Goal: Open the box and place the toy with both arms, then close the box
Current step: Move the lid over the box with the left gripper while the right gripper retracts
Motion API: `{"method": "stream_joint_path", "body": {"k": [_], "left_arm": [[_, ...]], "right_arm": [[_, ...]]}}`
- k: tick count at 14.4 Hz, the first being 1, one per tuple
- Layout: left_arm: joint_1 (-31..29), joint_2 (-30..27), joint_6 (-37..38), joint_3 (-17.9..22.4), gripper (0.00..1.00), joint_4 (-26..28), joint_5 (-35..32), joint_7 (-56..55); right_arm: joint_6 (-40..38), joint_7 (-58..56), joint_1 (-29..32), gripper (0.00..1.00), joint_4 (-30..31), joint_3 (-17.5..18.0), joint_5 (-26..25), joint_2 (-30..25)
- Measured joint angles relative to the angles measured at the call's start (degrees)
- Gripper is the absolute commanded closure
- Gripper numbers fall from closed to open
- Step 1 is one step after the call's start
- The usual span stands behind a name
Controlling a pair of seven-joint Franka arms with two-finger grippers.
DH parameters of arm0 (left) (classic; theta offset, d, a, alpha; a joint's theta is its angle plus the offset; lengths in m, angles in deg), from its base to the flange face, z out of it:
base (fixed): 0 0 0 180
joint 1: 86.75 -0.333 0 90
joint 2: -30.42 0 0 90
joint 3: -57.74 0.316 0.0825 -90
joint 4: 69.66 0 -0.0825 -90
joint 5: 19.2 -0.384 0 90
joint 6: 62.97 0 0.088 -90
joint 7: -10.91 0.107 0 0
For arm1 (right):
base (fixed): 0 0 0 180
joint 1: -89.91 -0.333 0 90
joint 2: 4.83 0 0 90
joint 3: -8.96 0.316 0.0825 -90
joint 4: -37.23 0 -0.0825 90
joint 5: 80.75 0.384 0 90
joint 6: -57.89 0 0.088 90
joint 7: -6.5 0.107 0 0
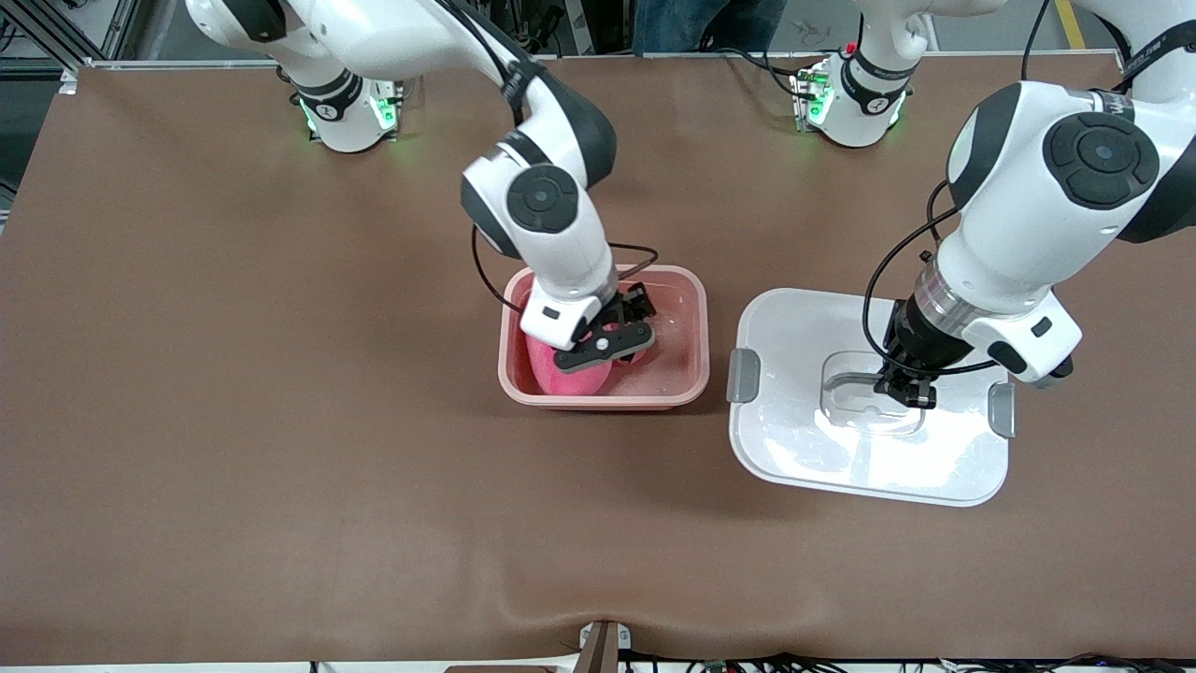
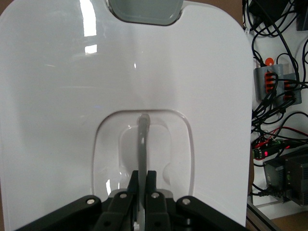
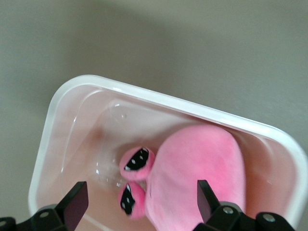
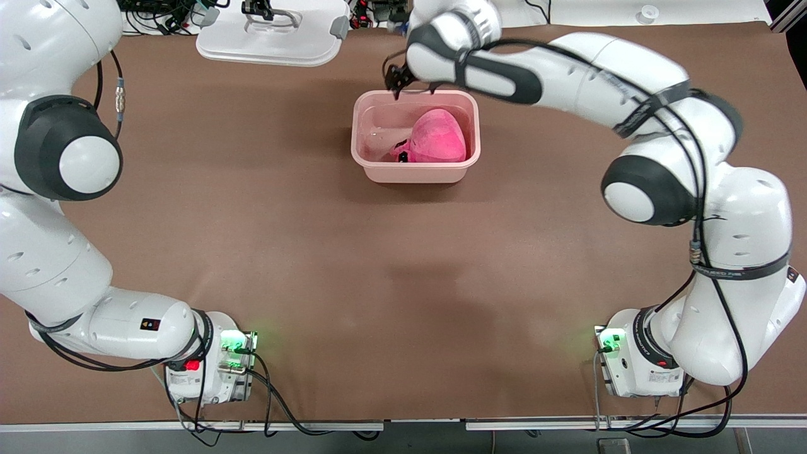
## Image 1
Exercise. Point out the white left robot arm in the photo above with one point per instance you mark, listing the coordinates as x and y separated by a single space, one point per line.
1028 187

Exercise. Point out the person wearing white shirt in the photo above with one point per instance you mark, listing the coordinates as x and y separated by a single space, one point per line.
710 23

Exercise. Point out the pink plush toy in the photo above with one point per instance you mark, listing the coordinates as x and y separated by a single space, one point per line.
570 381

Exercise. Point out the aluminium frame profile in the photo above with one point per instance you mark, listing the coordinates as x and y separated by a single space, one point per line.
121 28

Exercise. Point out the white plastic box lid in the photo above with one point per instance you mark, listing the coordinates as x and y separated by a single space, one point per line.
794 449

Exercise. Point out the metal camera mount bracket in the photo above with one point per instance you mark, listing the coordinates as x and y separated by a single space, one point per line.
603 650

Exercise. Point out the pink plastic box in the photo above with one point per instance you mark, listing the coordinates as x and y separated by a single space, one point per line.
668 374

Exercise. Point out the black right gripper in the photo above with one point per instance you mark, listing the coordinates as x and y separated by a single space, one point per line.
637 305

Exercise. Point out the brown table mat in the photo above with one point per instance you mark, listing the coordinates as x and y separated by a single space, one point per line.
374 467

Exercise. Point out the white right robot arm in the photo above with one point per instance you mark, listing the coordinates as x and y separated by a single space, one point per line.
551 243

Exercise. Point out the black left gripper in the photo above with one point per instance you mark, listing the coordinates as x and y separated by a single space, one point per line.
920 346

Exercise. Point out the grey lid latch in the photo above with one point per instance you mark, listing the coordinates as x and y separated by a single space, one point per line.
743 374
1002 411

